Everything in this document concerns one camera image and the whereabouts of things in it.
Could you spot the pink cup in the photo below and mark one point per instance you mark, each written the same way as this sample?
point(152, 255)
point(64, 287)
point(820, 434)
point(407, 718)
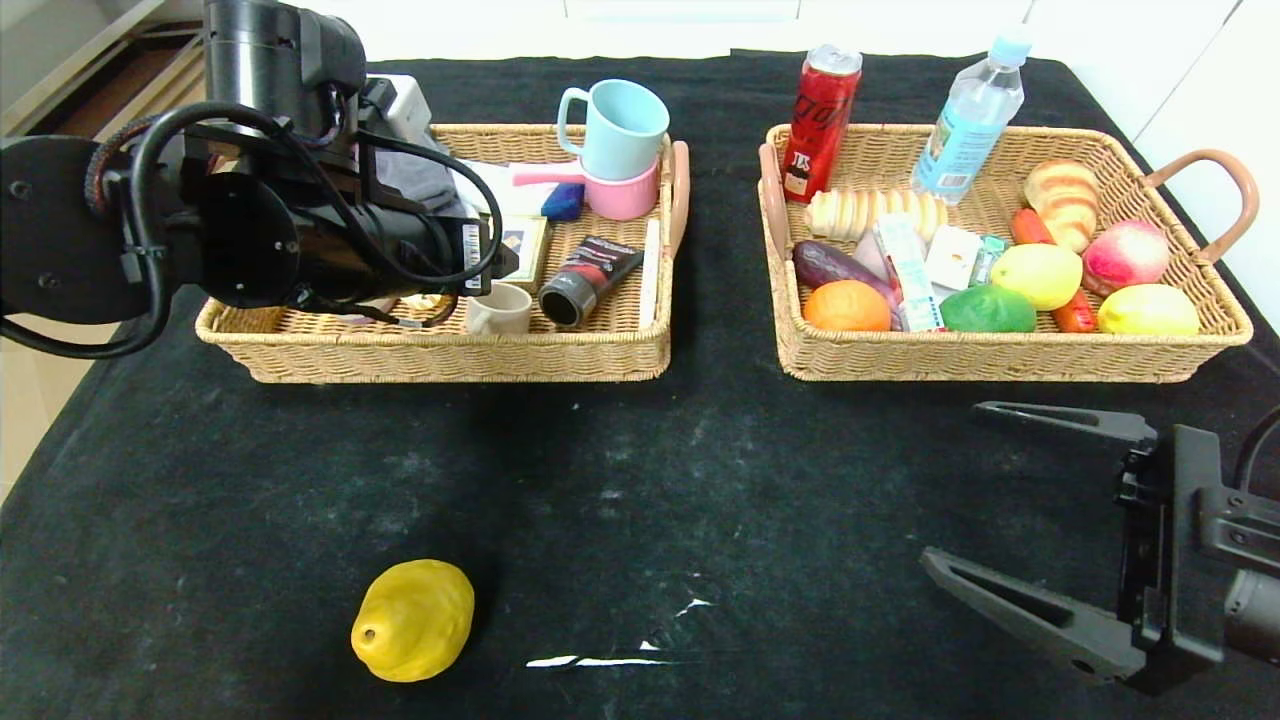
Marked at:
point(620, 198)

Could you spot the small blue block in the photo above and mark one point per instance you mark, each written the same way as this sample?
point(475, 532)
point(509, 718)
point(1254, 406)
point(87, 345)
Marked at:
point(563, 202)

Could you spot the croissant bread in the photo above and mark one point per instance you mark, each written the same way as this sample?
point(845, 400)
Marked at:
point(1062, 200)

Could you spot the white plastic packet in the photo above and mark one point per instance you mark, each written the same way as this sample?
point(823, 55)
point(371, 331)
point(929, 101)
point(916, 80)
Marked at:
point(495, 185)

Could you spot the yellow lemon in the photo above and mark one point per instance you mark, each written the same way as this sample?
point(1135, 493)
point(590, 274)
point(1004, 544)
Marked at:
point(1147, 312)
point(1040, 277)

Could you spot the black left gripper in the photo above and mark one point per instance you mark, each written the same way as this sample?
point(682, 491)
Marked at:
point(474, 254)

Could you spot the white marker pen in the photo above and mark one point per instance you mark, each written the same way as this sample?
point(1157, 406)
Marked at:
point(650, 275)

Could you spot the green fruit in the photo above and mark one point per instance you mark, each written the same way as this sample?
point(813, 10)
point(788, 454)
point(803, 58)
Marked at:
point(988, 312)

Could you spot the small cream cup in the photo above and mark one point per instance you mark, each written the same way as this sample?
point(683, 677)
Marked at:
point(500, 312)

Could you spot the metal shelf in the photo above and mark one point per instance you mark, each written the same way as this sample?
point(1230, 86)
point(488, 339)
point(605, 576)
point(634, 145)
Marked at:
point(100, 50)

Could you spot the small white packet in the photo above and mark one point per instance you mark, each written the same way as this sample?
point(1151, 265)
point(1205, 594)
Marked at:
point(950, 258)

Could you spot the red soda can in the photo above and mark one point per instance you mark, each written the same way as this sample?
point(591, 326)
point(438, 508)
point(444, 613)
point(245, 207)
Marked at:
point(820, 118)

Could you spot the small white tape scrap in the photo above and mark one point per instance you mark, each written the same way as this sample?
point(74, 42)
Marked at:
point(692, 606)

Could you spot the green white slim box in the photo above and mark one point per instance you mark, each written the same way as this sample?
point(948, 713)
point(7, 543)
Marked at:
point(910, 273)

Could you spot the long striped bread roll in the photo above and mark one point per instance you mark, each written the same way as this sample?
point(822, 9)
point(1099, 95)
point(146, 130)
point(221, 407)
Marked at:
point(860, 213)

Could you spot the green mint gum box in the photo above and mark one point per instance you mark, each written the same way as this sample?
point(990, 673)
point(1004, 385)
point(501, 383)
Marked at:
point(988, 260)

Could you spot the orange fruit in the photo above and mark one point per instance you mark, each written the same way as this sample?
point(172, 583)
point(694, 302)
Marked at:
point(845, 306)

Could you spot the grey folded cloth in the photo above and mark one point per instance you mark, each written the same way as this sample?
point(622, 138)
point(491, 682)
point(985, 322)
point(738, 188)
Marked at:
point(420, 180)

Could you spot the orange carrot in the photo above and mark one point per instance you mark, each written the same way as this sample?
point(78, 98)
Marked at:
point(1028, 228)

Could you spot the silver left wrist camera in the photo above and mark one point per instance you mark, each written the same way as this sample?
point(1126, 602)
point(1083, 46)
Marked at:
point(408, 105)

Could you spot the purple eggplant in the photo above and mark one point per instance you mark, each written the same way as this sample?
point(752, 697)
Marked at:
point(830, 265)

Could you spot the small yellow toy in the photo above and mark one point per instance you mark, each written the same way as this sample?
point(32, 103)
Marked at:
point(425, 300)

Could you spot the cream box blue emblem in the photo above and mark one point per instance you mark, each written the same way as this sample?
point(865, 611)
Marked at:
point(530, 245)

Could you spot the pink peach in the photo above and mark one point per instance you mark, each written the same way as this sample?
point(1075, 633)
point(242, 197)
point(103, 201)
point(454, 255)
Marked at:
point(1125, 256)

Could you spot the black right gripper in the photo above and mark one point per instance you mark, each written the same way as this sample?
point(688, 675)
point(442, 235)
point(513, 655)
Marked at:
point(1150, 552)

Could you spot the black cosmetic tube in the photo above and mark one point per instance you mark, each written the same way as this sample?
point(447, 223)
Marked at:
point(590, 275)

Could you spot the clear water bottle blue label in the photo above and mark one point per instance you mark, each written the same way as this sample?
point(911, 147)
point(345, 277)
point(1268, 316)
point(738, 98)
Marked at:
point(965, 128)

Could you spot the white low cabinet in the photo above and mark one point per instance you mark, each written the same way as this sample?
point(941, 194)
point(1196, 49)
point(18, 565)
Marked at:
point(700, 30)

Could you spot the yellow pear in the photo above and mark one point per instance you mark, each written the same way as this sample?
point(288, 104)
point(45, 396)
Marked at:
point(415, 620)

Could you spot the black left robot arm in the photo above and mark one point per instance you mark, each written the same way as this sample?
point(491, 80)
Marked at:
point(250, 240)

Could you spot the light blue mug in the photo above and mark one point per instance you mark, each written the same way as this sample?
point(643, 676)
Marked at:
point(625, 128)

